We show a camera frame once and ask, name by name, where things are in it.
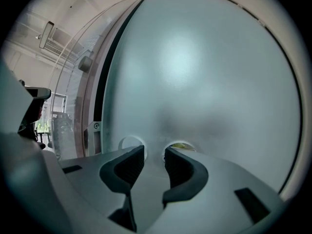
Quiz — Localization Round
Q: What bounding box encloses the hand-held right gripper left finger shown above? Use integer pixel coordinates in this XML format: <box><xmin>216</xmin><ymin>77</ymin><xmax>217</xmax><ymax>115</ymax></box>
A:
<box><xmin>58</xmin><ymin>144</ymin><xmax>147</xmax><ymax>218</ymax></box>

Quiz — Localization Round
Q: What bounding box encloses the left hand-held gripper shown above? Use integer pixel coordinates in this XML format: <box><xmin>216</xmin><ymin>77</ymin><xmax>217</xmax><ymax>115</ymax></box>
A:
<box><xmin>0</xmin><ymin>59</ymin><xmax>135</xmax><ymax>234</ymax></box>

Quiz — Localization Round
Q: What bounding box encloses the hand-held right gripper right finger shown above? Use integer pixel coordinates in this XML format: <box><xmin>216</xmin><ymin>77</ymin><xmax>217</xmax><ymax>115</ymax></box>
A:
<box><xmin>138</xmin><ymin>146</ymin><xmax>286</xmax><ymax>234</ymax></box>

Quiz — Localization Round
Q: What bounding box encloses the glass door panel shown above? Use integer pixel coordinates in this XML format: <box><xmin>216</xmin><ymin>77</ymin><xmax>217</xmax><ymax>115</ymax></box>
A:
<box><xmin>94</xmin><ymin>0</ymin><xmax>303</xmax><ymax>199</ymax></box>

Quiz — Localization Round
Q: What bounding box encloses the metal strike plate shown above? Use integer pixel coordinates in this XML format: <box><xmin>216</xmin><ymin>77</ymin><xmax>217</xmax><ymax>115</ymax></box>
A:
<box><xmin>84</xmin><ymin>120</ymin><xmax>102</xmax><ymax>156</ymax></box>

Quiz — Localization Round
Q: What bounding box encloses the person's face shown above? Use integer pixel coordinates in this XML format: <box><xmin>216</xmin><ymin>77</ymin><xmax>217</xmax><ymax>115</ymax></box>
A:
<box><xmin>29</xmin><ymin>99</ymin><xmax>44</xmax><ymax>126</ymax></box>

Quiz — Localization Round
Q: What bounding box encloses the grey round glass fitting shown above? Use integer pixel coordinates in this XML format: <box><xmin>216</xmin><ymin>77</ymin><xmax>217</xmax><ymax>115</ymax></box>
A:
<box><xmin>77</xmin><ymin>55</ymin><xmax>93</xmax><ymax>72</ymax></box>

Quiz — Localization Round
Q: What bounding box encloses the rectangular ceiling light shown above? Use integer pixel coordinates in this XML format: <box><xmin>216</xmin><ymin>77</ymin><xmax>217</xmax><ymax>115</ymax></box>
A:
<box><xmin>38</xmin><ymin>20</ymin><xmax>55</xmax><ymax>50</ymax></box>

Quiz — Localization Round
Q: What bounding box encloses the grey head-worn camera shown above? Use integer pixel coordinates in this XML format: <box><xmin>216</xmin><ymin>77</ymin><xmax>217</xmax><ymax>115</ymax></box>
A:
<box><xmin>24</xmin><ymin>87</ymin><xmax>52</xmax><ymax>100</ymax></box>

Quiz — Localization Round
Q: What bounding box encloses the frosted glass wall panel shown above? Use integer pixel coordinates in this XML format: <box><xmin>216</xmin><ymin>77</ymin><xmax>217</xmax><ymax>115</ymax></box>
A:
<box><xmin>50</xmin><ymin>16</ymin><xmax>115</xmax><ymax>160</ymax></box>

